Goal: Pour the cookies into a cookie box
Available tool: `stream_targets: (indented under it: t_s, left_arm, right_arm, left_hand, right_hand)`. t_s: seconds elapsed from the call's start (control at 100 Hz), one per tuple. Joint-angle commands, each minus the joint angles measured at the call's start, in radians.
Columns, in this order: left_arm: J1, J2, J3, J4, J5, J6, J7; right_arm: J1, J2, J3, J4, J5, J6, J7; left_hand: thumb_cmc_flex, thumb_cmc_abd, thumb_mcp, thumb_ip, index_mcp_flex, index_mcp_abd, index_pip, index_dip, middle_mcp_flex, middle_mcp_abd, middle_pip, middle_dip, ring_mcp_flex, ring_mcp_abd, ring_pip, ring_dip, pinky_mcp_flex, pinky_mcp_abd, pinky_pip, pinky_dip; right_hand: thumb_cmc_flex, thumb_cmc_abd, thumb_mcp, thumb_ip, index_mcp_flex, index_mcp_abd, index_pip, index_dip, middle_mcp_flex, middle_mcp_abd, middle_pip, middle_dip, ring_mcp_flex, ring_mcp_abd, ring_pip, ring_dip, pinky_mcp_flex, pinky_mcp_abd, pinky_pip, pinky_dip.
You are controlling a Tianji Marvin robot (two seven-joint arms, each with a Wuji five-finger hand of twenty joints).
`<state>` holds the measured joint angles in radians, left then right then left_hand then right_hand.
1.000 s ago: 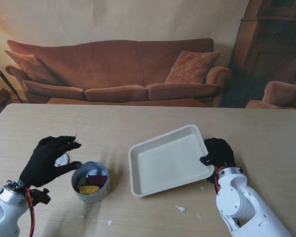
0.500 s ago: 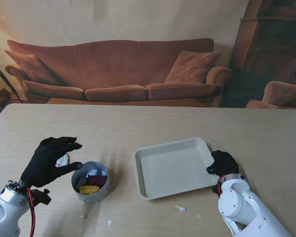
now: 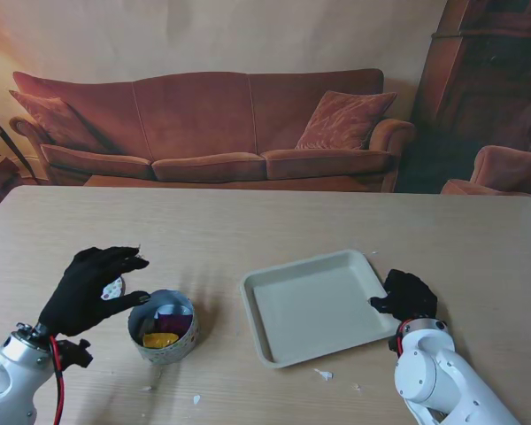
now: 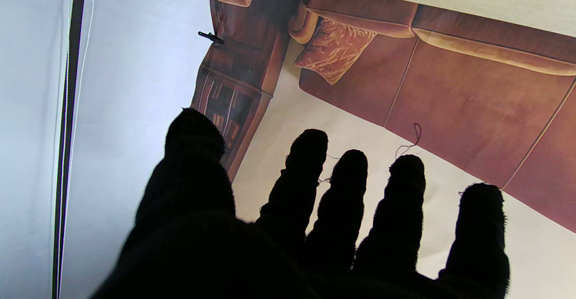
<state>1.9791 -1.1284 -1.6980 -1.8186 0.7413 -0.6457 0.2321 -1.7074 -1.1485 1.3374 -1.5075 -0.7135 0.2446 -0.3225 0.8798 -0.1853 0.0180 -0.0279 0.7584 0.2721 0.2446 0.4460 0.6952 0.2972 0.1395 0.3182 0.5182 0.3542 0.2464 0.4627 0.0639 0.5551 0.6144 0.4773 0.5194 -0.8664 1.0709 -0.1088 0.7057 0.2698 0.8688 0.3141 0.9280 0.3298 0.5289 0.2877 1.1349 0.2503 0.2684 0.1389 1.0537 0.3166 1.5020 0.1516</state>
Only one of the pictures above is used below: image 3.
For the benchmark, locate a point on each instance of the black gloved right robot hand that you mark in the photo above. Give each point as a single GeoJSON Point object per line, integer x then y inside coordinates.
{"type": "Point", "coordinates": [411, 296]}

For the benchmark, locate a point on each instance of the polka dot round box lid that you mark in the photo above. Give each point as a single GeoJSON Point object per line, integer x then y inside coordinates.
{"type": "Point", "coordinates": [114, 290]}

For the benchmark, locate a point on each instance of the beige rectangular tray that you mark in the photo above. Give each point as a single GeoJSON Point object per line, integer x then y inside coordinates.
{"type": "Point", "coordinates": [314, 310]}

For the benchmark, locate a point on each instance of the patterned orange sofa cushion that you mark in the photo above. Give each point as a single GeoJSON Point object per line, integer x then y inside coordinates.
{"type": "Point", "coordinates": [343, 119]}

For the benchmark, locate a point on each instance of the plain purple snack packet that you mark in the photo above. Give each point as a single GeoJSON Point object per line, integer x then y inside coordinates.
{"type": "Point", "coordinates": [172, 323]}

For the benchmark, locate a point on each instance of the yellow snack packet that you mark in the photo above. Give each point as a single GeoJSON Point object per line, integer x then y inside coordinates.
{"type": "Point", "coordinates": [159, 341]}

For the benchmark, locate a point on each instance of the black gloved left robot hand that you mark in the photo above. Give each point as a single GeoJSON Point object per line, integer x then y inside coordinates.
{"type": "Point", "coordinates": [79, 296]}

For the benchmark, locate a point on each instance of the red brown armchair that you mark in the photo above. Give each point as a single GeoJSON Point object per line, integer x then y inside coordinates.
{"type": "Point", "coordinates": [509, 170]}

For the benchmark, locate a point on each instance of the dark wooden cabinet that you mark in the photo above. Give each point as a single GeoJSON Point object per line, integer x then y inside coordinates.
{"type": "Point", "coordinates": [482, 66]}

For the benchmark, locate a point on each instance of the red brown three-seat sofa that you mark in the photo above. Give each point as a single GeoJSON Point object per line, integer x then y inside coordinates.
{"type": "Point", "coordinates": [194, 115]}

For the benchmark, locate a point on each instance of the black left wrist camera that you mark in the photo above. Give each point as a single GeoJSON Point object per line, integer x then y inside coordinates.
{"type": "Point", "coordinates": [75, 354]}

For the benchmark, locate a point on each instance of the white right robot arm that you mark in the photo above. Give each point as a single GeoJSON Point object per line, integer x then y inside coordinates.
{"type": "Point", "coordinates": [433, 380]}

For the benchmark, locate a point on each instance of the round polka dot cookie box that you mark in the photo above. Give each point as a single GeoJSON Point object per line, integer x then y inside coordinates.
{"type": "Point", "coordinates": [177, 352]}

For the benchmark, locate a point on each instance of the plain red brown sofa cushion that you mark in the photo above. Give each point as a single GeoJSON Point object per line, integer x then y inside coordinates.
{"type": "Point", "coordinates": [48, 117]}

